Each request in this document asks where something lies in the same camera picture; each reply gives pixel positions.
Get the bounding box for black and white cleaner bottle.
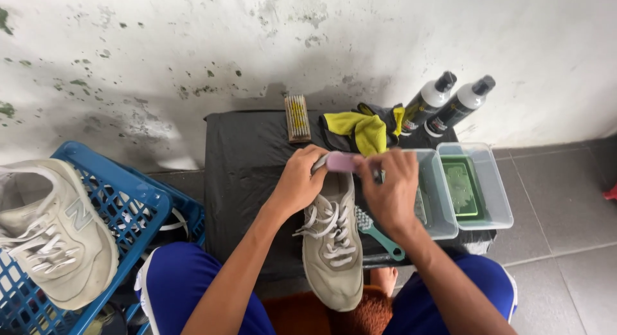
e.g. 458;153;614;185
424;75;496;138
400;71;458;136

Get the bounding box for teal handled brush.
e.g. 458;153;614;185
355;205;406;262

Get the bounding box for black covered low table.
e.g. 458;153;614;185
203;109;497;297

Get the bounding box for person's blue shorts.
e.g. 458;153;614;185
135;242;518;335

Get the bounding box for beige sneaker with grey logo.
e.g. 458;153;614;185
0;158;120;311

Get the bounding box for yellow and grey microfiber cloth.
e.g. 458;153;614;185
319;103;407;157

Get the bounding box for person's left hand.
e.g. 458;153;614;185
270;144;330;218

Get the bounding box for person's right hand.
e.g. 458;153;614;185
353;148;420;240

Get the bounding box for beige sneaker with white laces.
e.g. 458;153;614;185
293;153;364;312

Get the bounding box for brown fuzzy mat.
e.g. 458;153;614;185
263;284;393;335

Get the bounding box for wooden bristle brush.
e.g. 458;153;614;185
284;94;312;144

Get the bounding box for person's foot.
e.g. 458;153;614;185
370;267;399;298

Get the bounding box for clear tub with green insert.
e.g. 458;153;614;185
437;141;514;231

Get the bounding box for clear plastic tub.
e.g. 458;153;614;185
402;148;459;240

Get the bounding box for blue plastic crate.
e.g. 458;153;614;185
0;141;206;335

